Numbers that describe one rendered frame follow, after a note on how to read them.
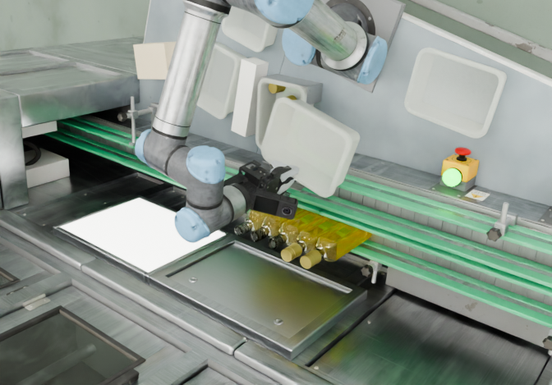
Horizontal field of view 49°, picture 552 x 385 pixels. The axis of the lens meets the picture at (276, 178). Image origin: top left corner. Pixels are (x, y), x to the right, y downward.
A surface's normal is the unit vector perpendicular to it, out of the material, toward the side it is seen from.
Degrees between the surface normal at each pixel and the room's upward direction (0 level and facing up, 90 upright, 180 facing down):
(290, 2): 83
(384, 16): 3
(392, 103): 0
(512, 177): 0
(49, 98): 90
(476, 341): 90
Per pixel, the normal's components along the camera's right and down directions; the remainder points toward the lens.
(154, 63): -0.61, 0.26
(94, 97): 0.79, 0.26
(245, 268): 0.05, -0.93
